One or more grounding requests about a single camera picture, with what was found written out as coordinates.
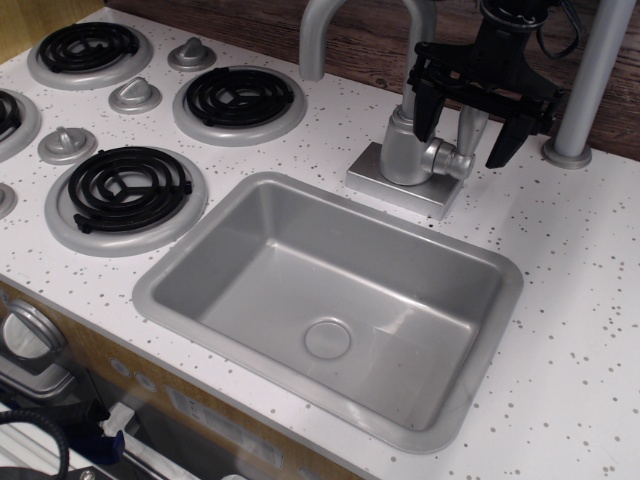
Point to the silver round oven dial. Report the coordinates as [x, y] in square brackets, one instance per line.
[29, 339]

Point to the silver stove knob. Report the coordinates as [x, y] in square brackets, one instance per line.
[191, 56]
[65, 146]
[137, 96]

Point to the grey toy sink basin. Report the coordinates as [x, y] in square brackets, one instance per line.
[387, 325]

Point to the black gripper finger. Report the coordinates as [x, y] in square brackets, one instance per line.
[428, 106]
[514, 132]

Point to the silver faucet lever handle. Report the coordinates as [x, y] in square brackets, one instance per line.
[457, 161]

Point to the silver stove knob top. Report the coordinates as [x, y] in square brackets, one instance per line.
[191, 56]

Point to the silver stove knob middle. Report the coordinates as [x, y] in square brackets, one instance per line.
[137, 96]

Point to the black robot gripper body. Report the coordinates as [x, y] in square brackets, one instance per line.
[492, 73]

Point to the silver stove knob lower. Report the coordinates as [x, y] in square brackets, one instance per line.
[65, 146]

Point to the front right stove burner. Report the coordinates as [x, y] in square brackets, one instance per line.
[126, 201]

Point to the left edge stove burner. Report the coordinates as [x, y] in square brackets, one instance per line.
[20, 123]

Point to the grey vertical support pole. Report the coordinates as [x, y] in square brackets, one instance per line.
[569, 148]

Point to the back left stove burner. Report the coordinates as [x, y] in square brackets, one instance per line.
[91, 55]

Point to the silver toy faucet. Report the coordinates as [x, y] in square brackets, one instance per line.
[402, 170]

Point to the oven door front panel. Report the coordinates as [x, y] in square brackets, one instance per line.
[148, 433]

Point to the back right stove burner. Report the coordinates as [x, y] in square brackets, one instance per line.
[239, 106]

